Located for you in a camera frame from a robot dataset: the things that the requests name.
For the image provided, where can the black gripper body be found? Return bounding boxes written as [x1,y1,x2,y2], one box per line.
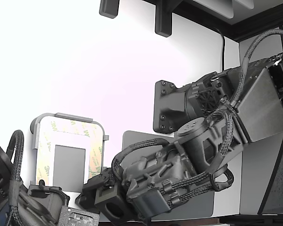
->
[75,175,114,210]

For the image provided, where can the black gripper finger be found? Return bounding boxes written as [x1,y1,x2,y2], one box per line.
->
[99,168,114,182]

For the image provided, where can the device panel with adhesive liner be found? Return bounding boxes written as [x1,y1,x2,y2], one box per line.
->
[35,120,103,186]

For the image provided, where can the grey block with round hole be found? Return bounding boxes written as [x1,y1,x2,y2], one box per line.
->
[94,185,126,218]

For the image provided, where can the grey printed circuit board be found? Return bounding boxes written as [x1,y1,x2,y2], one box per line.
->
[58,204,101,226]

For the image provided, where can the white-framed screen device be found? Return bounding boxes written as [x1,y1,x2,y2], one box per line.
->
[35,116,104,192]

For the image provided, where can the dark grey flat tray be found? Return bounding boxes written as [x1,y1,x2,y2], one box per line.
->
[121,130,216,218]

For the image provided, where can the grey device holder fixture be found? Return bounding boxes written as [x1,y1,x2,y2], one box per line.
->
[29,112,109,193]

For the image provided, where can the white board panel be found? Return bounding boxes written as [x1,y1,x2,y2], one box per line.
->
[192,0,234,20]

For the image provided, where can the braided cable bundle to gripper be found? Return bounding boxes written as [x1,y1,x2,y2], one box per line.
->
[111,138,175,184]

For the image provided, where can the black braided machine cable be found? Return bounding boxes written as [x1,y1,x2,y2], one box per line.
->
[6,129,25,189]

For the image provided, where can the braided cable under wrist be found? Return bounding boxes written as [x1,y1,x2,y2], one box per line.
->
[165,164,234,193]

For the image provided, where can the thin black cable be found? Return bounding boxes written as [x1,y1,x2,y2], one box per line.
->
[213,27,226,71]

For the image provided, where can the black shelf frame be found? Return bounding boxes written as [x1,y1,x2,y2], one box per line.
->
[141,0,283,43]

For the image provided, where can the braided arm cable long loop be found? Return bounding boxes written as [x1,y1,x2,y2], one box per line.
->
[231,27,283,109]

